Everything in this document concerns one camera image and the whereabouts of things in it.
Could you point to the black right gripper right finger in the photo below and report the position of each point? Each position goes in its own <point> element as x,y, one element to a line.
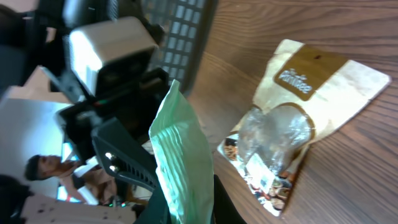
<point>224,210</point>

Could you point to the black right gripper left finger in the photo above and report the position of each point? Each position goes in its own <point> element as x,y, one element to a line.
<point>155,212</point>

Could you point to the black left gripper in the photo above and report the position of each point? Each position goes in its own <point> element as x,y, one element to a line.
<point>117,122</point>

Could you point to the teal wipes packet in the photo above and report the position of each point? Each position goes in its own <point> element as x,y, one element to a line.
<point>184,160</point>

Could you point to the brown snack pouch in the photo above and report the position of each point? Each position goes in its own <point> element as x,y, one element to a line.
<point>305,95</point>

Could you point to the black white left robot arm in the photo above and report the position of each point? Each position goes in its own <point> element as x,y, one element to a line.
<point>39,39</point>

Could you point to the person in background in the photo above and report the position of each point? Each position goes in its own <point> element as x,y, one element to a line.
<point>96,180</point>

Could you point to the grey plastic basket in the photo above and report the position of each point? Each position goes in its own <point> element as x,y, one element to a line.
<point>187,25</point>

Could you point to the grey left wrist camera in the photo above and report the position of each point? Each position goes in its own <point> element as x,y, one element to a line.
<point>95,46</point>

